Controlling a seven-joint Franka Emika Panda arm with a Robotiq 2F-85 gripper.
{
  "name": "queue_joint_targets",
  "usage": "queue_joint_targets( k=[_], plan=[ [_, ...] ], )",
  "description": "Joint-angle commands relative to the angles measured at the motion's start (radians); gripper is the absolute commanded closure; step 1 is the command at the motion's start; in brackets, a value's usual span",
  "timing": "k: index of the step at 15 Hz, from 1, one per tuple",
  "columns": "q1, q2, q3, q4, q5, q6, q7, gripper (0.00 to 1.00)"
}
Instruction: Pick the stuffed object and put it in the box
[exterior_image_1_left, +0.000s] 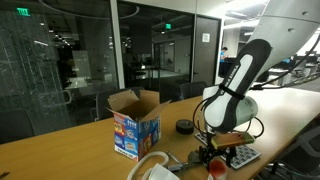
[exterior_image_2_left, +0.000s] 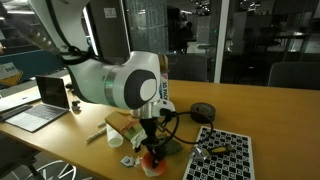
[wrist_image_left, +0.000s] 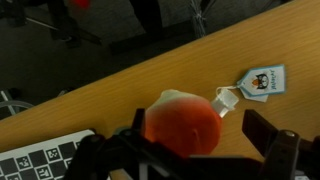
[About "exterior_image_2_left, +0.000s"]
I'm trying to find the blurry grey bar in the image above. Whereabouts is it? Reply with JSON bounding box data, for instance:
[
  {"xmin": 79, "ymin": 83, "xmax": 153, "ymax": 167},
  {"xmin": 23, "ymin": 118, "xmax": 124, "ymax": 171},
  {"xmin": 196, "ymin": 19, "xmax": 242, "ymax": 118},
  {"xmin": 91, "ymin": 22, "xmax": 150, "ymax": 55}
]
[{"xmin": 5, "ymin": 14, "xmax": 62, "ymax": 55}]

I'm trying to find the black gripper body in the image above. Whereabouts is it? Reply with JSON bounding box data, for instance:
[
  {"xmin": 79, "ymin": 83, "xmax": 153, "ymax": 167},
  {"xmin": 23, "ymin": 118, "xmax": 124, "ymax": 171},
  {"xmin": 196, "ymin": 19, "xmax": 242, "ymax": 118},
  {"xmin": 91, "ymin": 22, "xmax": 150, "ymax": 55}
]
[{"xmin": 138, "ymin": 116, "xmax": 159, "ymax": 143}]

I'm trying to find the white crumpled cloth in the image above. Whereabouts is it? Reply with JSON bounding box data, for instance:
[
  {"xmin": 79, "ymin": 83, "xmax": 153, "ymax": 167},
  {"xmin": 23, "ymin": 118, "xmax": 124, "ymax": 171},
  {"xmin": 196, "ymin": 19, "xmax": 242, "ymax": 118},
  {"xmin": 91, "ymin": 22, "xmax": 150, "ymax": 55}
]
[{"xmin": 129, "ymin": 130, "xmax": 148, "ymax": 150}]

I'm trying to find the yellow and white sign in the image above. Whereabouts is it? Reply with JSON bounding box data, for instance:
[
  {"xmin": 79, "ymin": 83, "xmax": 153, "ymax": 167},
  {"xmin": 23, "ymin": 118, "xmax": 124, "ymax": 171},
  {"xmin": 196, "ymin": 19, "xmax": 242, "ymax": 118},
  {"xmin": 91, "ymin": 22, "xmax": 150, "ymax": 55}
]
[{"xmin": 0, "ymin": 61, "xmax": 24, "ymax": 88}]

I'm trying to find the black tape roll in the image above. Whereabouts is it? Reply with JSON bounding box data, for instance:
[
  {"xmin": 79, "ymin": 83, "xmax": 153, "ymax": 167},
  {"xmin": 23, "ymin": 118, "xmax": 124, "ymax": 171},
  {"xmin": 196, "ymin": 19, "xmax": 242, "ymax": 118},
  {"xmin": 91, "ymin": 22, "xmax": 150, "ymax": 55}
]
[{"xmin": 189, "ymin": 102, "xmax": 217, "ymax": 124}]

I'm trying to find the orange and white stuffed toy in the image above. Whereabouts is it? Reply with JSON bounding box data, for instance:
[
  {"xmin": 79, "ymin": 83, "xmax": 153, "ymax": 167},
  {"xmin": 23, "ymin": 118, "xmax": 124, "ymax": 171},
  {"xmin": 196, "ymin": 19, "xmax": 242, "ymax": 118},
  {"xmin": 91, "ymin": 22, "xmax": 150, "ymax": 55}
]
[{"xmin": 120, "ymin": 151, "xmax": 168, "ymax": 178}]

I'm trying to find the yellow handled metal tool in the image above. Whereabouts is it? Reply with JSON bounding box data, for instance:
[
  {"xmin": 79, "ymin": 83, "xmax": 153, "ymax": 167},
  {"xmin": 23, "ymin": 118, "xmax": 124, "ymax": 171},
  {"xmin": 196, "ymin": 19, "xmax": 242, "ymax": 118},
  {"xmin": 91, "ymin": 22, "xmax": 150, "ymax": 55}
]
[{"xmin": 189, "ymin": 144, "xmax": 236, "ymax": 162}]

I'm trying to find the grey office chair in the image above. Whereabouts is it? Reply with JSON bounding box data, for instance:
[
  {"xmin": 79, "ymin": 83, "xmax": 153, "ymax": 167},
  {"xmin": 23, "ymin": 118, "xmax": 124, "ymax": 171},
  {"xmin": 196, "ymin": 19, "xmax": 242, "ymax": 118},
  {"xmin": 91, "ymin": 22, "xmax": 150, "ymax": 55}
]
[
  {"xmin": 165, "ymin": 54, "xmax": 208, "ymax": 83},
  {"xmin": 267, "ymin": 61, "xmax": 320, "ymax": 91}
]

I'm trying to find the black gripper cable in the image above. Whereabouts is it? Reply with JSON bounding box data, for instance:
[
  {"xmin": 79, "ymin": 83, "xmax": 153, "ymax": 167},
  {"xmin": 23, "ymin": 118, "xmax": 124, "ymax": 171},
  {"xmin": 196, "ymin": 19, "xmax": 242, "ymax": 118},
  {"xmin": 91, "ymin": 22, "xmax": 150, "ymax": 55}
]
[{"xmin": 156, "ymin": 111, "xmax": 215, "ymax": 146}]

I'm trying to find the white door sign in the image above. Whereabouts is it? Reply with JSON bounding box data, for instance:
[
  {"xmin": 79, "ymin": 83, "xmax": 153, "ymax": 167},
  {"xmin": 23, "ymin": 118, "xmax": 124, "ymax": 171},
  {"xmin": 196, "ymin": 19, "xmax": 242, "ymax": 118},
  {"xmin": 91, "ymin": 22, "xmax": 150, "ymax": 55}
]
[{"xmin": 103, "ymin": 7, "xmax": 118, "ymax": 19}]

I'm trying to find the dark green flat object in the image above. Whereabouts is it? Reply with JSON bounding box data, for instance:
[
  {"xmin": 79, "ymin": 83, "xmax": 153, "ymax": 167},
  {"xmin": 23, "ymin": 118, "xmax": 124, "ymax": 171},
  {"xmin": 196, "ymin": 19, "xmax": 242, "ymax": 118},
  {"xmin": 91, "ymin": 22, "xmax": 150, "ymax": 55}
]
[{"xmin": 159, "ymin": 134, "xmax": 184, "ymax": 156}]

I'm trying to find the small black object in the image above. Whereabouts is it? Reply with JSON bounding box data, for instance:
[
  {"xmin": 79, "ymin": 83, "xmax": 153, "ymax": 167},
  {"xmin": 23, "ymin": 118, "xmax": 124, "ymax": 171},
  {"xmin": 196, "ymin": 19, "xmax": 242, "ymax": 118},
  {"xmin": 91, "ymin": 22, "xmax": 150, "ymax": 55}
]
[{"xmin": 70, "ymin": 99, "xmax": 82, "ymax": 112}]

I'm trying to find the silver open laptop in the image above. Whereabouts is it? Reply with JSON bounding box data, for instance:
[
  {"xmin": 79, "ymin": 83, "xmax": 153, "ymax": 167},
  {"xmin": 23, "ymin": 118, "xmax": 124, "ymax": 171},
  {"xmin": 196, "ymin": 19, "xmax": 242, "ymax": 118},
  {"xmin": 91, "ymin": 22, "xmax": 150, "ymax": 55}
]
[{"xmin": 4, "ymin": 74, "xmax": 71, "ymax": 133}]

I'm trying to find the white stick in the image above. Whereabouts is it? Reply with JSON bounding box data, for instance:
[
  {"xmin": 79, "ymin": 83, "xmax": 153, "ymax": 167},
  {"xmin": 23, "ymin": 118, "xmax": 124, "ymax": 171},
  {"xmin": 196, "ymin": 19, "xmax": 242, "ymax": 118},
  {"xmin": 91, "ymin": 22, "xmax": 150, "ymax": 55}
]
[{"xmin": 84, "ymin": 126, "xmax": 108, "ymax": 145}]

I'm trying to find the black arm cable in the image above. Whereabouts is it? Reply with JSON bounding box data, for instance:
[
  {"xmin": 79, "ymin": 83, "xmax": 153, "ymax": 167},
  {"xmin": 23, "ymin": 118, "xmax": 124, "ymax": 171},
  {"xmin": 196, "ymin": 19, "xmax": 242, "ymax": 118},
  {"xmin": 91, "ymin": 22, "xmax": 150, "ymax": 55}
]
[{"xmin": 45, "ymin": 0, "xmax": 113, "ymax": 66}]

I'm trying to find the black white checkerboard sheet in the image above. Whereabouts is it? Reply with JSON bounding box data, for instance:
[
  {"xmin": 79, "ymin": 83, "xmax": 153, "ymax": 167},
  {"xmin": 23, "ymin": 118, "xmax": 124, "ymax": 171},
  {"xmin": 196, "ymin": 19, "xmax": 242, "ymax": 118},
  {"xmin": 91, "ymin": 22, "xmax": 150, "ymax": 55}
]
[{"xmin": 182, "ymin": 125, "xmax": 256, "ymax": 180}]

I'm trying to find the flat silver device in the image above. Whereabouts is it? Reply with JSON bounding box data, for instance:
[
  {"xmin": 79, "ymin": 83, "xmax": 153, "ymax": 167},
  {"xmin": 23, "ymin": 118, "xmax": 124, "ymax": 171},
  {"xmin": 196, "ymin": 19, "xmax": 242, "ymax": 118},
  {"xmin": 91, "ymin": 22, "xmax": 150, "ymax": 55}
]
[{"xmin": 0, "ymin": 85, "xmax": 42, "ymax": 114}]

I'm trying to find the printed cardboard box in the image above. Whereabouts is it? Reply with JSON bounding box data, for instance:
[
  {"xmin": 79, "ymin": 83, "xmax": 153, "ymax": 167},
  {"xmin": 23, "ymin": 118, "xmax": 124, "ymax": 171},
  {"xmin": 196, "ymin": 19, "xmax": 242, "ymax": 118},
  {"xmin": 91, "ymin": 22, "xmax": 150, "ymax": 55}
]
[{"xmin": 159, "ymin": 54, "xmax": 171, "ymax": 101}]

